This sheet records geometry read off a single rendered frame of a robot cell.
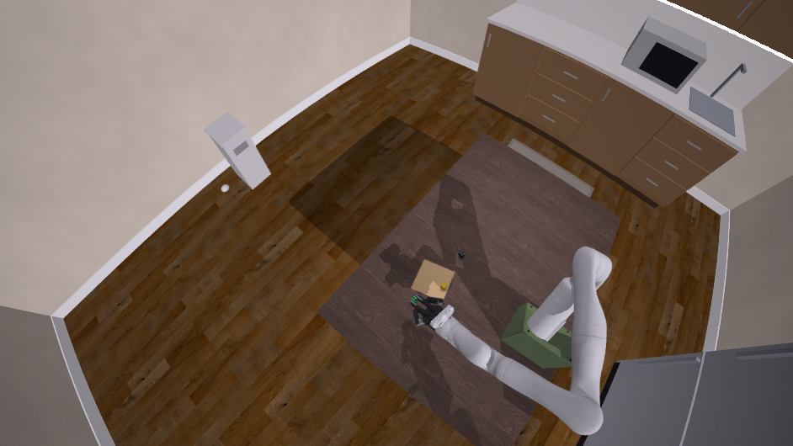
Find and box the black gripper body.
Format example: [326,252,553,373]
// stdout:
[423,305,443,331]

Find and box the beige square mat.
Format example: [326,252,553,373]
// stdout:
[411,259,455,299]

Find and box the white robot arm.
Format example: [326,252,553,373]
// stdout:
[430,247,612,435]

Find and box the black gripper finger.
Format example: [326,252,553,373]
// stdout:
[410,300,430,327]
[415,295,444,311]

